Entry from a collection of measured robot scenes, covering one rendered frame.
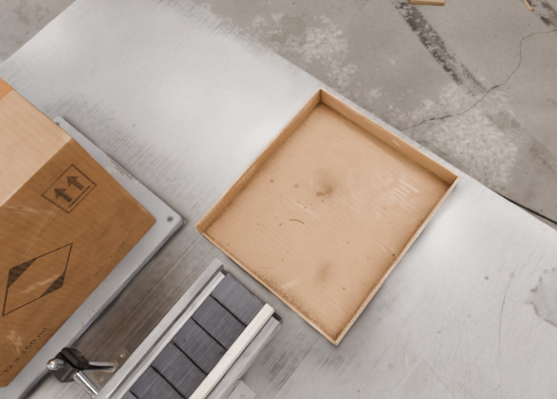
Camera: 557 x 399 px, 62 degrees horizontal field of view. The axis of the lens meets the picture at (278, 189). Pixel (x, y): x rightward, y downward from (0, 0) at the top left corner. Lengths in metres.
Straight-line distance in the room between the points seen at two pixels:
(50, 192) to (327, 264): 0.38
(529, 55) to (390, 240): 1.45
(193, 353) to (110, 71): 0.53
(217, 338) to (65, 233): 0.23
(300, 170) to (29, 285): 0.41
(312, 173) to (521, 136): 1.22
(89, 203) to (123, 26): 0.47
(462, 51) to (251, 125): 1.33
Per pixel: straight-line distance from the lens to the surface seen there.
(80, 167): 0.54
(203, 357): 0.65
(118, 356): 0.73
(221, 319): 0.64
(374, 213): 0.72
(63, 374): 0.61
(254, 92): 0.82
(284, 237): 0.70
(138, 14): 0.98
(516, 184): 1.77
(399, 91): 1.83
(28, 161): 0.51
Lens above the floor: 1.51
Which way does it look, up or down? 68 degrees down
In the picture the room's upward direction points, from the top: 11 degrees counter-clockwise
